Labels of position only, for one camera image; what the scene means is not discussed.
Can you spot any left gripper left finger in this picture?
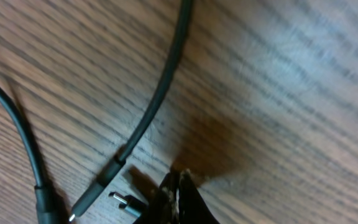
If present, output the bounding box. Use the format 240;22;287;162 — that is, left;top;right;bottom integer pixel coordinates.
134;171;179;224

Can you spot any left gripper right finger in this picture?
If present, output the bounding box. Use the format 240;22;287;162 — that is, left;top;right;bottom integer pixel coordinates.
178;170;219;224

